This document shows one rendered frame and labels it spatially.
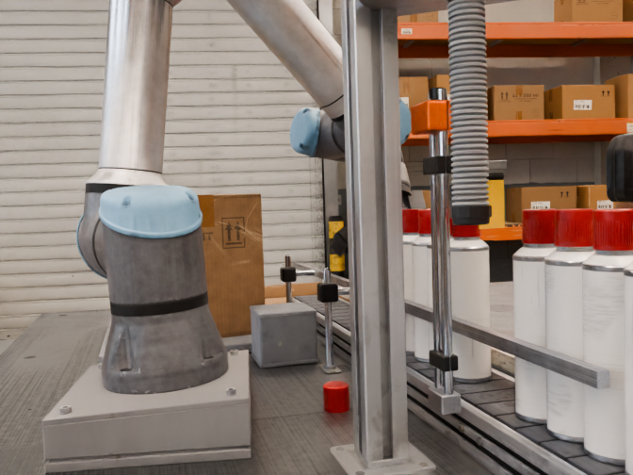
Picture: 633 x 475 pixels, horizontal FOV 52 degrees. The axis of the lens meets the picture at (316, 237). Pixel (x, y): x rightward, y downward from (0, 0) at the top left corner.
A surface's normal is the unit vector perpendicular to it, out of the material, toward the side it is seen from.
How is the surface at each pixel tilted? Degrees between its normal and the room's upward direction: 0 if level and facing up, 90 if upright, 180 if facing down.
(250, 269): 90
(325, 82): 121
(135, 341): 75
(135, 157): 89
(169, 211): 87
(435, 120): 90
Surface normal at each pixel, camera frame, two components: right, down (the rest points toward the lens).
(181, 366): 0.43, -0.26
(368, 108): 0.25, 0.04
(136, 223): -0.07, 0.04
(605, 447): -0.66, 0.06
